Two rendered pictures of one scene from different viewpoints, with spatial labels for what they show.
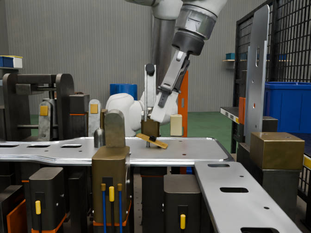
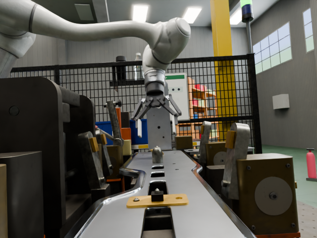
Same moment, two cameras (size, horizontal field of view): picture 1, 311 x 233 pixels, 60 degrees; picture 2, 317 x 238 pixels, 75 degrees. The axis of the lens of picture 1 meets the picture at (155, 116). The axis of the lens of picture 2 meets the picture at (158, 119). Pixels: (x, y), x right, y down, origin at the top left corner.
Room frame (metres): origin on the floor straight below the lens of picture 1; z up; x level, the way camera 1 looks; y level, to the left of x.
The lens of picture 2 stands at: (0.70, 0.78, 1.10)
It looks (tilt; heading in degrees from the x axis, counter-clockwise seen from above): 3 degrees up; 268
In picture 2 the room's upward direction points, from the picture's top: 3 degrees counter-clockwise
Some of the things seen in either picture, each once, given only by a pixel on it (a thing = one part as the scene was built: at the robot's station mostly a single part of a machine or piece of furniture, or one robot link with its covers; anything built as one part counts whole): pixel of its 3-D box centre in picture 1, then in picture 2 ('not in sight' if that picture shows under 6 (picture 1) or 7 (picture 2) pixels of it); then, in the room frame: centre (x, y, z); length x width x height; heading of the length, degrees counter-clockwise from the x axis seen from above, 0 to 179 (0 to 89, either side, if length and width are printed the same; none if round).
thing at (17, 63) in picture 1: (10, 62); not in sight; (6.73, 3.56, 1.50); 0.50 x 0.42 x 0.28; 8
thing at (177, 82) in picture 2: not in sight; (170, 97); (0.57, -0.53, 1.30); 0.23 x 0.02 x 0.31; 179
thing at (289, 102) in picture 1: (286, 103); (124, 131); (0.86, -0.42, 1.09); 0.30 x 0.17 x 0.13; 169
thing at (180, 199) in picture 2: not in sight; (157, 197); (0.70, 0.49, 1.01); 0.08 x 0.04 x 0.01; 178
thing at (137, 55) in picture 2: not in sight; (138, 67); (0.77, -0.63, 1.53); 0.07 x 0.07 x 0.20
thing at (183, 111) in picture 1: (182, 149); (120, 167); (0.84, -0.09, 0.95); 0.03 x 0.01 x 0.50; 89
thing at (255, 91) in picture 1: (254, 81); (158, 115); (0.67, -0.24, 1.17); 0.12 x 0.01 x 0.34; 179
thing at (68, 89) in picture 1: (44, 145); (49, 219); (0.90, 0.38, 0.94); 0.18 x 0.13 x 0.49; 89
